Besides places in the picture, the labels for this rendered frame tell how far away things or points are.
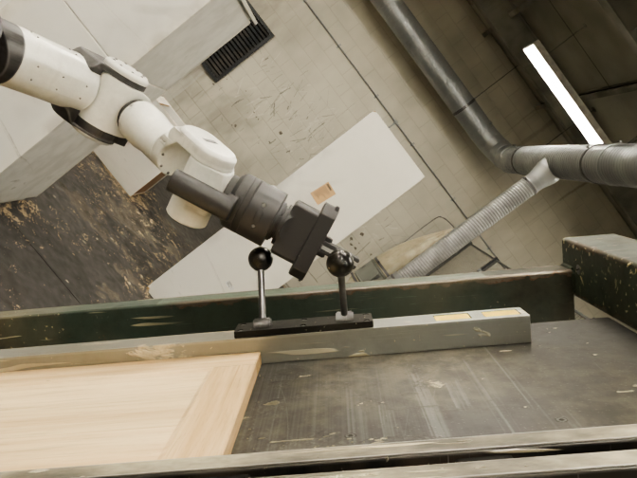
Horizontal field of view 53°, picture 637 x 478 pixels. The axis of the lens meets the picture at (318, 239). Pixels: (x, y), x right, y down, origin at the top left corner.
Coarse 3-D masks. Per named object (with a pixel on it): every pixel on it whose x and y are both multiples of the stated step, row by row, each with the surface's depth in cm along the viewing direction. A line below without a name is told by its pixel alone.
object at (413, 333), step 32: (384, 320) 95; (416, 320) 93; (448, 320) 92; (480, 320) 91; (512, 320) 91; (0, 352) 96; (32, 352) 94; (64, 352) 93; (96, 352) 92; (128, 352) 92; (160, 352) 92; (192, 352) 92; (224, 352) 92; (288, 352) 92; (320, 352) 92; (352, 352) 92; (384, 352) 92
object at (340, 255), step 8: (328, 256) 87; (336, 256) 86; (344, 256) 86; (352, 256) 87; (328, 264) 86; (336, 264) 86; (344, 264) 86; (352, 264) 86; (336, 272) 86; (344, 272) 86; (344, 280) 89; (344, 288) 90; (344, 296) 90; (344, 304) 91; (344, 312) 92; (352, 312) 93; (336, 320) 93; (344, 320) 93; (352, 320) 93
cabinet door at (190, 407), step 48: (0, 384) 87; (48, 384) 86; (96, 384) 85; (144, 384) 83; (192, 384) 81; (240, 384) 79; (0, 432) 71; (48, 432) 70; (96, 432) 68; (144, 432) 67; (192, 432) 65
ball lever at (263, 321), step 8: (256, 248) 97; (264, 248) 97; (248, 256) 97; (256, 256) 96; (264, 256) 96; (272, 256) 98; (256, 264) 96; (264, 264) 96; (264, 288) 96; (264, 296) 96; (264, 304) 95; (264, 312) 94; (256, 320) 93; (264, 320) 93
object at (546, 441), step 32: (320, 448) 47; (352, 448) 47; (384, 448) 46; (416, 448) 46; (448, 448) 46; (480, 448) 45; (512, 448) 45; (544, 448) 45; (576, 448) 45; (608, 448) 45
